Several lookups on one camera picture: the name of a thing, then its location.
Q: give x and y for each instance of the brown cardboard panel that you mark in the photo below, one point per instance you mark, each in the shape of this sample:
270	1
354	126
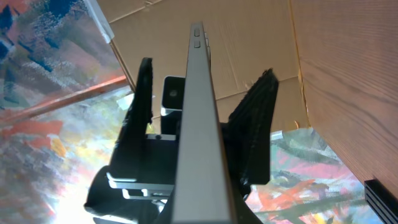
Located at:
246	37

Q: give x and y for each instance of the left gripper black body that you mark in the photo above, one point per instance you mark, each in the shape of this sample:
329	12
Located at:
150	198

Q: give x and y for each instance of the colourful painted floor mat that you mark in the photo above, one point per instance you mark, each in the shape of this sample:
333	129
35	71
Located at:
48	162

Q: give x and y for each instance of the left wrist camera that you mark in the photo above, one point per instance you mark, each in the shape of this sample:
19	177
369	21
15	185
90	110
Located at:
172	104

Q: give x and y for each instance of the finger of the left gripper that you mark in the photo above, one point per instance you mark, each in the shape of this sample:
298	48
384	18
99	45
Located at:
247	135
127	154

